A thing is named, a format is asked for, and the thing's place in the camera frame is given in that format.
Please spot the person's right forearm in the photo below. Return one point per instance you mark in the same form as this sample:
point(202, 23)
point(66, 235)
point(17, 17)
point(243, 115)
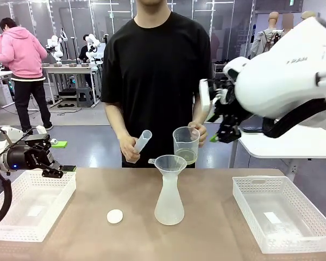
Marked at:
point(115, 119)

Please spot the person's left forearm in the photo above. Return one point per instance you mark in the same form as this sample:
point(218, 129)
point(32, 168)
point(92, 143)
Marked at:
point(197, 111)

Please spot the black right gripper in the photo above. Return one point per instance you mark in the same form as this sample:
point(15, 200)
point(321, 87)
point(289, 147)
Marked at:
point(231, 119)

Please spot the white round flask stopper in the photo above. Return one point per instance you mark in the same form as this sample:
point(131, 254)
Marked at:
point(115, 216)

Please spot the person's left hand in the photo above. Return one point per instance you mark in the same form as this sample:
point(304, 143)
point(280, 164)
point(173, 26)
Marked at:
point(202, 134)

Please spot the translucent plastic conical flask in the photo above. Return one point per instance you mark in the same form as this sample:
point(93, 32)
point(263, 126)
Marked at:
point(169, 206)

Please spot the grey plastic step stool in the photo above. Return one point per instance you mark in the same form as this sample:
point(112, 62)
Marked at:
point(84, 96)

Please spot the black flat tray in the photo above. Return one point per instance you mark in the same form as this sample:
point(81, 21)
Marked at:
point(251, 129)

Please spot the translucent plastic funnel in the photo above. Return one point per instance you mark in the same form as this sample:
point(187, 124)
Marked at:
point(168, 163)

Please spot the white workbench with robots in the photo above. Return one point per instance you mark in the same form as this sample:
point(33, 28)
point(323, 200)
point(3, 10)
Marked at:
point(70, 69)

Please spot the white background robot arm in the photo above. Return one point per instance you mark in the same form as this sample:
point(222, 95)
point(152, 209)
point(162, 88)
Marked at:
point(55, 49)
point(93, 49)

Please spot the white perforated plastic basket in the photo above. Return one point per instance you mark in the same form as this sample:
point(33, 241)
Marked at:
point(30, 206)
point(279, 214)

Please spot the person's right hand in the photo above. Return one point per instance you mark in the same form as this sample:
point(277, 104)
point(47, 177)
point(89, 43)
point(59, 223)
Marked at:
point(129, 149)

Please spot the person in pink hoodie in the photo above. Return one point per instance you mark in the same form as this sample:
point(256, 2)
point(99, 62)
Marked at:
point(19, 54)

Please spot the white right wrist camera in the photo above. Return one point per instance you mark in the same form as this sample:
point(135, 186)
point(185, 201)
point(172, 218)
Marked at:
point(205, 100)

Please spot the person in black T-shirt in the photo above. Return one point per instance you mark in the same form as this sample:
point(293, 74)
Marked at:
point(155, 68)

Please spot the mannequin in grey shirt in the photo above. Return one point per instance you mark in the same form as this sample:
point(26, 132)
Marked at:
point(263, 40)

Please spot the clear plastic measuring beaker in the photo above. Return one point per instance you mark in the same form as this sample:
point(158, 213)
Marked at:
point(186, 144)

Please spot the translucent plastic measuring cylinder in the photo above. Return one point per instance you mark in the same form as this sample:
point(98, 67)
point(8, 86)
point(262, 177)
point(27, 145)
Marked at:
point(142, 141)

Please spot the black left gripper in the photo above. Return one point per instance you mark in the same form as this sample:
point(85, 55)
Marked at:
point(30, 155)

